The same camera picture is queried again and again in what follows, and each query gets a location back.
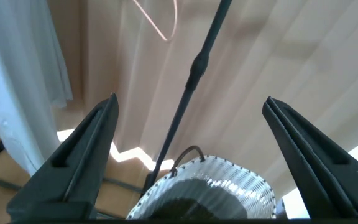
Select pink clothes hanger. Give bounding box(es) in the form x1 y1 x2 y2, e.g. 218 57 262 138
131 0 179 42

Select pale grey shorts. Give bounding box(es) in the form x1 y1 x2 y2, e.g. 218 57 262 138
0 0 74 177

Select black clothes rack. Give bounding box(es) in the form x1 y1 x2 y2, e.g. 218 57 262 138
0 0 234 219

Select white laundry basket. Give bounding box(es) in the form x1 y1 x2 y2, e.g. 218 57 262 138
125 144 288 220

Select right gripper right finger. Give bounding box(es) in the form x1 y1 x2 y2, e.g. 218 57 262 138
261 95 358 219

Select beige curtain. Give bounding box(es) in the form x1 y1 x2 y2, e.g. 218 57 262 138
47 0 358 200

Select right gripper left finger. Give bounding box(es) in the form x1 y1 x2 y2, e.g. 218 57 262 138
6 92 121 221

